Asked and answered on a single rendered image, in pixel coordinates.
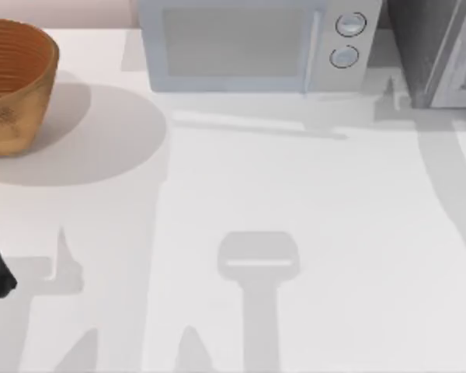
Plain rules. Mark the pale microwave oven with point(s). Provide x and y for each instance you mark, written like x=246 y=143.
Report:
x=357 y=77

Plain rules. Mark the round microwave knob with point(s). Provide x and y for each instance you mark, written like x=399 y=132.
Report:
x=350 y=24
x=344 y=56

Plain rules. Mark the brown woven basket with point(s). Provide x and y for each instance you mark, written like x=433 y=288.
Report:
x=21 y=97

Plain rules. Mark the microwave oven door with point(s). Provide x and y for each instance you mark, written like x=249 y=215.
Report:
x=233 y=42

